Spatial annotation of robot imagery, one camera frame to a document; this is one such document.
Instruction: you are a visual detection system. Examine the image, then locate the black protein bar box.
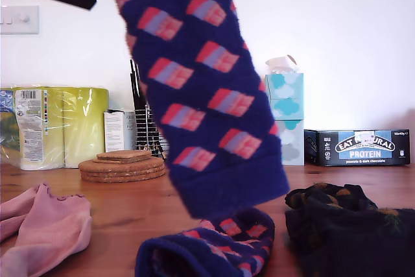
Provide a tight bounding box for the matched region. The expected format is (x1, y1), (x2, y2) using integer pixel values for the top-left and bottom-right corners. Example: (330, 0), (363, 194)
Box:
(303, 128), (411, 167)

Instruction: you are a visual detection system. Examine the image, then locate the square cork coaster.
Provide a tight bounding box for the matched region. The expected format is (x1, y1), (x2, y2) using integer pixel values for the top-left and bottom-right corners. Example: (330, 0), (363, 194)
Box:
(96, 152), (152, 163)
(104, 149), (152, 158)

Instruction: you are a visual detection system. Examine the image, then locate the thin black stick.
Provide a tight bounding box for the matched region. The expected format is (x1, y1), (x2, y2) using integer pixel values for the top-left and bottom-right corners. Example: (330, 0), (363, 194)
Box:
(139, 82), (147, 112)
(134, 69), (143, 112)
(130, 59), (137, 112)

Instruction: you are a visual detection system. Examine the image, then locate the purple sock with pink squares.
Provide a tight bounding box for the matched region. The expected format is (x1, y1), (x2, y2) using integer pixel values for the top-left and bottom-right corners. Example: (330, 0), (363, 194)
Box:
(102, 0), (291, 219)
(135, 207), (276, 277)

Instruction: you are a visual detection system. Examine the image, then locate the chrome wire utensil holder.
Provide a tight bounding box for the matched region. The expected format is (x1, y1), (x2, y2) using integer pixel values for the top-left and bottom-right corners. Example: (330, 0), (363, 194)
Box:
(134, 104), (170, 161)

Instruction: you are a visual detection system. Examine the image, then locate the white wall switch plate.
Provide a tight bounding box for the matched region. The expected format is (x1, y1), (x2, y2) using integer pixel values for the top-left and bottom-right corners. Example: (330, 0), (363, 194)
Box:
(0, 5), (40, 36)

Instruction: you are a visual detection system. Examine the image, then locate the round cork trivet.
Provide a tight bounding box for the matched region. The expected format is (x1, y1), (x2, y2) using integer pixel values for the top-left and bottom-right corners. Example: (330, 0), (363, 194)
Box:
(80, 172), (167, 184)
(78, 156), (165, 173)
(79, 163), (167, 177)

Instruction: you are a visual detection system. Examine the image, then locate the grey cloud tissue box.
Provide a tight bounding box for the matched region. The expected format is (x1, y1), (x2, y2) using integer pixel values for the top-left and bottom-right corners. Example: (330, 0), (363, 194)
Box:
(275, 119), (305, 166)

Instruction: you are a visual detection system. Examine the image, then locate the yellow paper towel pack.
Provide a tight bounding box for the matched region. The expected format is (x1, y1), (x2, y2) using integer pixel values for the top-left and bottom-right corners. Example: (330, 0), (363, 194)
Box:
(0, 85), (110, 171)

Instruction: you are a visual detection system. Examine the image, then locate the small white carton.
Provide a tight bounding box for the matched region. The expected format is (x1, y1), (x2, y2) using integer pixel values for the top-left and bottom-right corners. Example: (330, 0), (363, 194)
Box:
(103, 110), (137, 153)

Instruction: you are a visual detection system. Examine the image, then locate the white tissue sheet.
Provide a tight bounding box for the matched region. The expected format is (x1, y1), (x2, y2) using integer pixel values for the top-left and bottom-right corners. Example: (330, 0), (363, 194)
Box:
(265, 54), (300, 75)

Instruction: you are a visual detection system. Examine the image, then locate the plain pink ribbed sock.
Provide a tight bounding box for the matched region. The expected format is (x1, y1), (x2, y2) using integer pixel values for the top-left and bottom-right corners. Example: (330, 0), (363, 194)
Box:
(0, 189), (37, 244)
(0, 182), (94, 277)

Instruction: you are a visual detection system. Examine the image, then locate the blue cloud tissue box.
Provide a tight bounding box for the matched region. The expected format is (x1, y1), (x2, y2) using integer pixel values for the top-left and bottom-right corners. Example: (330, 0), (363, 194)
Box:
(264, 72), (305, 121)

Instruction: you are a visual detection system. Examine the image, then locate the navy sock with brown dots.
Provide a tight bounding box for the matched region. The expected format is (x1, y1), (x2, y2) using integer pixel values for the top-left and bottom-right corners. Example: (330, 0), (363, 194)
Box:
(284, 182), (379, 213)
(285, 205), (415, 277)

